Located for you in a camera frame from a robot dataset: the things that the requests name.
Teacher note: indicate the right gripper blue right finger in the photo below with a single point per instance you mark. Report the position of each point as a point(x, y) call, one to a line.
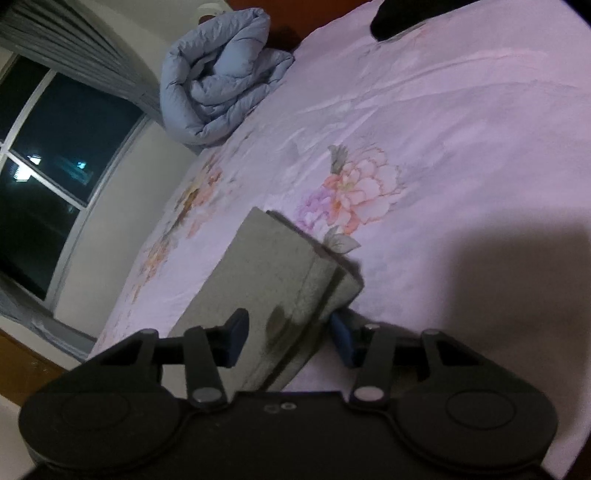
point(365, 343)

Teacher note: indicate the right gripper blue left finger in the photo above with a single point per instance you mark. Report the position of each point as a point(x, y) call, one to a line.
point(223, 343)

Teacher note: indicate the grey-green pants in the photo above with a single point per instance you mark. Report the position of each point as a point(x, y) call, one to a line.
point(288, 283)

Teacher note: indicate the pink floral bed sheet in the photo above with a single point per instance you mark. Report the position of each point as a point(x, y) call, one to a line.
point(452, 160)

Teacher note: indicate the light blue rolled duvet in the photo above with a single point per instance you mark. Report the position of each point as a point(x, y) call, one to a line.
point(216, 74)

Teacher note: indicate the dark night window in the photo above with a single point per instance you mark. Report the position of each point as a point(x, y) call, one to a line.
point(59, 140)

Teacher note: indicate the grey curtain near headboard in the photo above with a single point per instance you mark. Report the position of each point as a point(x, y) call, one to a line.
point(67, 37)

